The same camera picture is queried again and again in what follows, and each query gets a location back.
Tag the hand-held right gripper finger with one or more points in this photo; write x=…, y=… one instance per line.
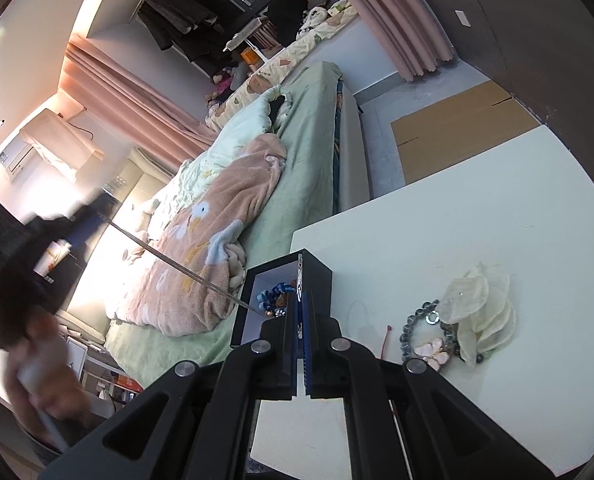
x=308, y=355
x=295, y=355

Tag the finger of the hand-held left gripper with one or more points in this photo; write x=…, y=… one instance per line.
x=88, y=222

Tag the black jewelry box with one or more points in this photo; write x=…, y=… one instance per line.
x=319, y=280

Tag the person's left hand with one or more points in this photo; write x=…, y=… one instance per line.
x=52, y=360

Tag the white cup with straw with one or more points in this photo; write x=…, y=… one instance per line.
x=52, y=257

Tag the beige padded headboard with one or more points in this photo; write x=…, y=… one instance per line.
x=127, y=185

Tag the white air conditioner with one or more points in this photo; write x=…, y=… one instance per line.
x=57, y=142

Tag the pink butterfly hair clip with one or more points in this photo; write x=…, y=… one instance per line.
x=429, y=353

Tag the pink fleece blanket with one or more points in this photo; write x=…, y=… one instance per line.
x=217, y=220

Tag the pink curtain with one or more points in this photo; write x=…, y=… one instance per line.
x=127, y=95
x=387, y=15

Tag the light green quilt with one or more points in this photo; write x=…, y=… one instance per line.
x=237, y=130

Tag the white petal flower accessory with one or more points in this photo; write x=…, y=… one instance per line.
x=477, y=300

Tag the bed with green sheet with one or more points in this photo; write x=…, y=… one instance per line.
x=307, y=160

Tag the pile of plush toys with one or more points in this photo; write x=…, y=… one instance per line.
x=227, y=82

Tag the dark hanging clothes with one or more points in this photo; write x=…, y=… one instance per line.
x=187, y=20

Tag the floral cream quilt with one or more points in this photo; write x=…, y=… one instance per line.
x=272, y=67

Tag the white drying rack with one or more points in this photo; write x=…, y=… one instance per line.
x=254, y=35

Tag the flat brown cardboard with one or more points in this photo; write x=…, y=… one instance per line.
x=457, y=130

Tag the white wall switch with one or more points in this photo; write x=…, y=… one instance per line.
x=462, y=18

